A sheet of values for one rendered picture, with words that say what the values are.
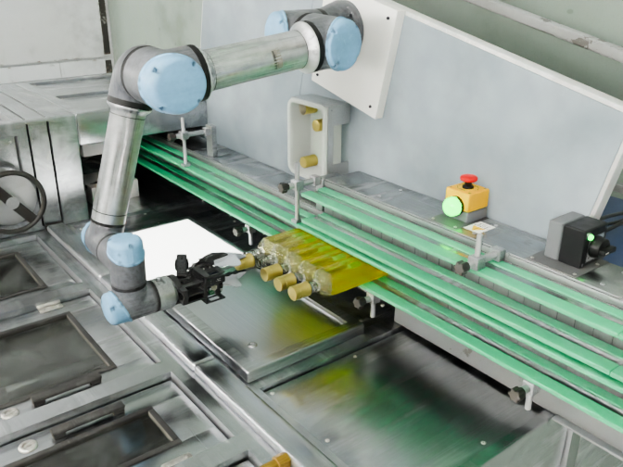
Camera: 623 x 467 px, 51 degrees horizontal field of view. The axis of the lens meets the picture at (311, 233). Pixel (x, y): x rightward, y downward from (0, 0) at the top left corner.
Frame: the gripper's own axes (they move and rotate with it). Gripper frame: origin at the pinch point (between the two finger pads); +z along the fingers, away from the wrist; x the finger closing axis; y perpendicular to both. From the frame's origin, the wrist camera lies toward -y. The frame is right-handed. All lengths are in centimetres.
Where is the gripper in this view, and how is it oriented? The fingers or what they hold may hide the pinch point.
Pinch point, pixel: (239, 263)
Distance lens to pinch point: 165.1
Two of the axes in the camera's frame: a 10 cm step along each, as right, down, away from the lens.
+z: 7.8, -2.4, 5.8
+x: 0.3, -9.1, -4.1
